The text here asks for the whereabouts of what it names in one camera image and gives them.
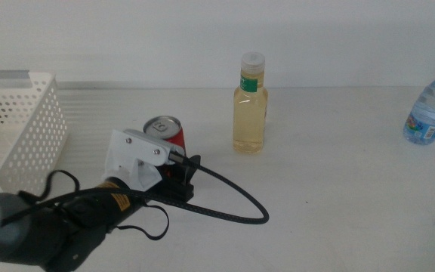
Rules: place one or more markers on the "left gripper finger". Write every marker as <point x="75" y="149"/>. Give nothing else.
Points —
<point x="192" y="168"/>

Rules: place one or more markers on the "red soda can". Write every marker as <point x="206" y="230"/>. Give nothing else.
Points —
<point x="164" y="126"/>

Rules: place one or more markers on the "yellow tea bottle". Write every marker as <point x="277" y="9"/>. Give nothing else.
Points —
<point x="249" y="121"/>

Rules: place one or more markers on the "small blue-capped water bottle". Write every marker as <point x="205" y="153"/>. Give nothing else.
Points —
<point x="429" y="113"/>

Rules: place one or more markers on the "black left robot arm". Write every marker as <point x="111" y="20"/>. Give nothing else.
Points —
<point x="51" y="234"/>

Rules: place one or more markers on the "white perforated plastic basket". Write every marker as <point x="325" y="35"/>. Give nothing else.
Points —
<point x="32" y="151"/>

